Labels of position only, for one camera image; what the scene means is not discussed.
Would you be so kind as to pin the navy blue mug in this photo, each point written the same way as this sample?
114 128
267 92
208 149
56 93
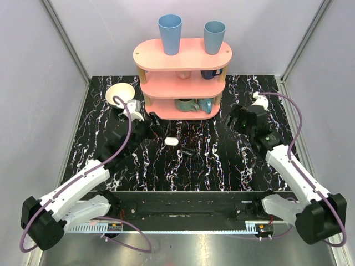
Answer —
210 74

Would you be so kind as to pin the light blue mug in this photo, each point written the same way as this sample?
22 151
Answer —
206 105

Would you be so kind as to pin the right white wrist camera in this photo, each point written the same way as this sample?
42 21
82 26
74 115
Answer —
260 100

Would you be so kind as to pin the white green bowl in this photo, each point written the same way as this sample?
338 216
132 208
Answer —
123 90

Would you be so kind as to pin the tall blue cup left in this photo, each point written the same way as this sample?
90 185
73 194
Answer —
170 26

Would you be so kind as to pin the blue cup right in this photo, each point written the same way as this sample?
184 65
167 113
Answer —
214 32

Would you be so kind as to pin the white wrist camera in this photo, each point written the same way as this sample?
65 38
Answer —
260 100
133 107

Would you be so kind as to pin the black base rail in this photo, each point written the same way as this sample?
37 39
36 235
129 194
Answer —
164 211

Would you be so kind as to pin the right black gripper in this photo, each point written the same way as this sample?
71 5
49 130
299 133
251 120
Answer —
238 111

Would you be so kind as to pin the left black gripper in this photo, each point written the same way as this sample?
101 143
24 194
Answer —
150 125

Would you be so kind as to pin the pink mug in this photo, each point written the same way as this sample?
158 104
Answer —
183 74

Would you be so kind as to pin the white earbuds charging case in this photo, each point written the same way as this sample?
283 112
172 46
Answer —
171 141

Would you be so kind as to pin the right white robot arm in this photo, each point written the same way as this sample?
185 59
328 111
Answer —
317 214

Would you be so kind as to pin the pink three-tier shelf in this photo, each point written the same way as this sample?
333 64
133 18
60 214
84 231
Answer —
160 86

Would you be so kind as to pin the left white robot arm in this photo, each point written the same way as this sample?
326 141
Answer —
47 219

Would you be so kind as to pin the black marble mat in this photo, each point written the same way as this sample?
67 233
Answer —
223 160

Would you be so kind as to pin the teal green mug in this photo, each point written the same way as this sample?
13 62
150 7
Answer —
186 105

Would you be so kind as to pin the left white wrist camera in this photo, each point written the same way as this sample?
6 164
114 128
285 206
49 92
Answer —
133 107

